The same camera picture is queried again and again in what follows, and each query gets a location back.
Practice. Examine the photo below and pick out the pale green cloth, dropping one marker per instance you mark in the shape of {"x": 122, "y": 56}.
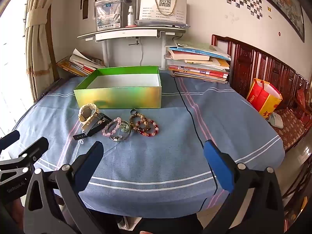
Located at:
{"x": 275, "y": 120}

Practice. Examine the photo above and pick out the clear plastic storage box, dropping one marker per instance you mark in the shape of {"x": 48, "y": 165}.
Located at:
{"x": 108, "y": 17}

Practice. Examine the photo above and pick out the blue striped cloth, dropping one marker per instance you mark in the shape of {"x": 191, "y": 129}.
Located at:
{"x": 158, "y": 163}

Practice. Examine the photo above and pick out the black wristwatch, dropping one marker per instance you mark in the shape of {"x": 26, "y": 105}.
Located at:
{"x": 85, "y": 135}

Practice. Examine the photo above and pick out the beige curtain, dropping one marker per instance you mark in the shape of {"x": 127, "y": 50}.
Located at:
{"x": 36, "y": 53}

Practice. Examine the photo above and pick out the tall stack of books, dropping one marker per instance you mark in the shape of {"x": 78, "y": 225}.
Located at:
{"x": 197, "y": 70}

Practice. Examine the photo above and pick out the framed wall picture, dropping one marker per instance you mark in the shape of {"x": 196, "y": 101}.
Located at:
{"x": 287, "y": 7}

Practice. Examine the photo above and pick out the carved wooden bench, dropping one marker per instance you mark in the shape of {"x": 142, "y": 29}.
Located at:
{"x": 243, "y": 70}

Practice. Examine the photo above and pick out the white paper bag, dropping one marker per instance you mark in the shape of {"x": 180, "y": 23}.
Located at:
{"x": 151, "y": 9}

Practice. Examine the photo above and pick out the patterned seat cushion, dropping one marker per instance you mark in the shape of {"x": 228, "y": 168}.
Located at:
{"x": 295, "y": 126}

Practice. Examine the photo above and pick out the brown wall decal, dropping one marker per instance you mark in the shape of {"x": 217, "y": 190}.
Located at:
{"x": 85, "y": 4}

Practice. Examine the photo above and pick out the wooden chair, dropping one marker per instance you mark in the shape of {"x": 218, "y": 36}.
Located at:
{"x": 299, "y": 187}

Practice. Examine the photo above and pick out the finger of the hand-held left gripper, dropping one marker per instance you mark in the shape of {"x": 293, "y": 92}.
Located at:
{"x": 36, "y": 146}
{"x": 9, "y": 138}

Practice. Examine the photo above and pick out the cream wristwatch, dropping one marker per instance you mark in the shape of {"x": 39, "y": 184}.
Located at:
{"x": 85, "y": 119}

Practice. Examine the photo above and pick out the yellow and red shopping bag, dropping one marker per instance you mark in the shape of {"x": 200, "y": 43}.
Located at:
{"x": 262, "y": 100}

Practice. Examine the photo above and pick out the leaning stack of thin books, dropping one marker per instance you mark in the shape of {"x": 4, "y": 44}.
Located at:
{"x": 80, "y": 65}

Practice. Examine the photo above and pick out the white spray bottle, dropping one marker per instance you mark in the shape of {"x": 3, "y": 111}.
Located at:
{"x": 130, "y": 17}

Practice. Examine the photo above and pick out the shiny green cardboard box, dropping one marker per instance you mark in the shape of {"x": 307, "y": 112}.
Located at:
{"x": 117, "y": 97}

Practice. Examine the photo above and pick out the silver charm bangle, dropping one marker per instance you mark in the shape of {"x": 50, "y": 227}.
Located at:
{"x": 123, "y": 127}

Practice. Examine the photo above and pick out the white desk shelf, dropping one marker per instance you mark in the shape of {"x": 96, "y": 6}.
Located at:
{"x": 126, "y": 32}

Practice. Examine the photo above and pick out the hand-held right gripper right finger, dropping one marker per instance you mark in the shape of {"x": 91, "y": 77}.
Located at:
{"x": 214, "y": 160}

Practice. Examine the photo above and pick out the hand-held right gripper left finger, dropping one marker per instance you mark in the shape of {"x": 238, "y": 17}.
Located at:
{"x": 90, "y": 160}

